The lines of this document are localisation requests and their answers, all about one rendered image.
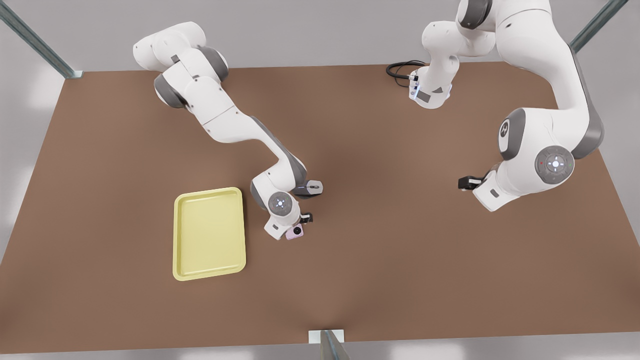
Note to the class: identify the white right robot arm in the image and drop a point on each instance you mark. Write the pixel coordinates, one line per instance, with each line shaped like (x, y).
(220, 112)

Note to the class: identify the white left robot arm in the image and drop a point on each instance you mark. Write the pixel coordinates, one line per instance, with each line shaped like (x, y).
(540, 60)

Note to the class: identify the yellow rectangular tray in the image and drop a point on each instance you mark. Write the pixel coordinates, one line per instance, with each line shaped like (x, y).
(210, 235)

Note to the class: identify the small pink camera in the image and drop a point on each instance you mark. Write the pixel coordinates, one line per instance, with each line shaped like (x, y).
(295, 232)

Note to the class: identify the silver frame post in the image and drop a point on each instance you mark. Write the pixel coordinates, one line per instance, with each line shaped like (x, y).
(35, 40)
(595, 25)
(330, 345)

